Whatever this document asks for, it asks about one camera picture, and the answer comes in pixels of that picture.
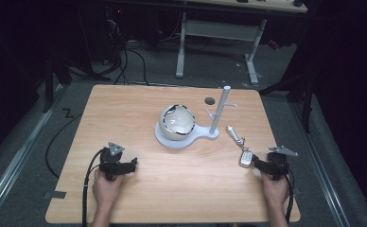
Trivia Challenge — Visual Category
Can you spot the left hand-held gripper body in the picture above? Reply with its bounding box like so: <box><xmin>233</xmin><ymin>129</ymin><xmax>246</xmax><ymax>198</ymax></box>
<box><xmin>98</xmin><ymin>141</ymin><xmax>132</xmax><ymax>182</ymax></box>

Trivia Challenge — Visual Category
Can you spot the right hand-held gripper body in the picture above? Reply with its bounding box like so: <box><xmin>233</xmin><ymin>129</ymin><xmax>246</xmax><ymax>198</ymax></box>
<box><xmin>265</xmin><ymin>145</ymin><xmax>299</xmax><ymax>182</ymax></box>

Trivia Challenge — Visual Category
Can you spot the silver car key with keychain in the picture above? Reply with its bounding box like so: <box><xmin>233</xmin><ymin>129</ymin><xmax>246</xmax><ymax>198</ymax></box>
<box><xmin>225</xmin><ymin>125</ymin><xmax>254</xmax><ymax>168</ymax></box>

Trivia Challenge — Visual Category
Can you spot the person's right hand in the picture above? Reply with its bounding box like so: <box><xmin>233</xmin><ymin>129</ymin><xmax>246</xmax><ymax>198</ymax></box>
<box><xmin>261</xmin><ymin>171</ymin><xmax>289</xmax><ymax>210</ymax></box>

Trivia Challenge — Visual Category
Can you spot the person's left hand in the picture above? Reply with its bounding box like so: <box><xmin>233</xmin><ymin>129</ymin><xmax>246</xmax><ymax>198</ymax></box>
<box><xmin>92</xmin><ymin>169</ymin><xmax>125</xmax><ymax>210</ymax></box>

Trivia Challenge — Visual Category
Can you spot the white key stand with pegs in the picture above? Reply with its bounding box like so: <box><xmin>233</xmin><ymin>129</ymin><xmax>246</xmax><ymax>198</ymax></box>
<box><xmin>154</xmin><ymin>85</ymin><xmax>238</xmax><ymax>149</ymax></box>

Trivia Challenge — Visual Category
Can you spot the black tape strip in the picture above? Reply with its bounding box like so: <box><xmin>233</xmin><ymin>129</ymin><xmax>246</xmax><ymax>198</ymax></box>
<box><xmin>50</xmin><ymin>190</ymin><xmax>67</xmax><ymax>200</ymax></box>

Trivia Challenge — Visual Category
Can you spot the black metal stand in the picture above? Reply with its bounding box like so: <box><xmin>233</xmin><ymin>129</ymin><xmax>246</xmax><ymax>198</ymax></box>
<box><xmin>258</xmin><ymin>46</ymin><xmax>318</xmax><ymax>133</ymax></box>
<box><xmin>41</xmin><ymin>46</ymin><xmax>73</xmax><ymax>114</ymax></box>

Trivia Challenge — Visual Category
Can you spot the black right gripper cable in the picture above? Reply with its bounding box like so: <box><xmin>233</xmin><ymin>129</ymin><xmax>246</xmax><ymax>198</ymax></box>
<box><xmin>284</xmin><ymin>174</ymin><xmax>297</xmax><ymax>225</ymax></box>

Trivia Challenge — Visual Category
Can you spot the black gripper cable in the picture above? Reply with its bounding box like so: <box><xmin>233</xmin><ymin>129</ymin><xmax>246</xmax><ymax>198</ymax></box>
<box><xmin>284</xmin><ymin>174</ymin><xmax>297</xmax><ymax>225</ymax></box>
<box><xmin>81</xmin><ymin>148</ymin><xmax>106</xmax><ymax>227</ymax></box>

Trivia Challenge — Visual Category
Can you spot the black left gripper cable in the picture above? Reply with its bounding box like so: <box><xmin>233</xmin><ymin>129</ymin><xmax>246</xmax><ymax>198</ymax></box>
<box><xmin>81</xmin><ymin>148</ymin><xmax>106</xmax><ymax>227</ymax></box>

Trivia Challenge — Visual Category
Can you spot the aluminium floor rail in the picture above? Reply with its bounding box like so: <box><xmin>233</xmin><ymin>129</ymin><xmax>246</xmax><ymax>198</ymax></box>
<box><xmin>0</xmin><ymin>84</ymin><xmax>66</xmax><ymax>221</ymax></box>
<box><xmin>289</xmin><ymin>100</ymin><xmax>351</xmax><ymax>227</ymax></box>

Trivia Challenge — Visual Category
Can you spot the black floor cable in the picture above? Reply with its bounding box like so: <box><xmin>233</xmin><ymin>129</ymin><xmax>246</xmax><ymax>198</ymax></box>
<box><xmin>44</xmin><ymin>113</ymin><xmax>83</xmax><ymax>180</ymax></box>

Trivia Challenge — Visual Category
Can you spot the bundle of black cables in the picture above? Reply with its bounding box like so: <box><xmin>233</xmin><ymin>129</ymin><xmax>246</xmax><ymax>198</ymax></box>
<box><xmin>104</xmin><ymin>12</ymin><xmax>150</xmax><ymax>87</ymax></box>

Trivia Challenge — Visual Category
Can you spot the white metal desk frame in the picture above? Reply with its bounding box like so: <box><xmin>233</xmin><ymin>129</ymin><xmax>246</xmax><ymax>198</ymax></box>
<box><xmin>175</xmin><ymin>10</ymin><xmax>268</xmax><ymax>85</ymax></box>

